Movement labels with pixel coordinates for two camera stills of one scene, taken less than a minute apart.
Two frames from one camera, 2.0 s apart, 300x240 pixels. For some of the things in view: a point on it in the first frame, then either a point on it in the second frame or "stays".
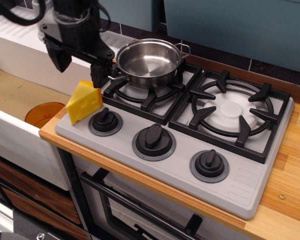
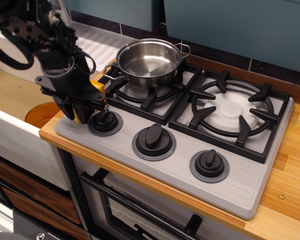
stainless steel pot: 150,63 stays
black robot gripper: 81,38 → 72,80
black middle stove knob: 153,143 stays
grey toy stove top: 214,135 stays
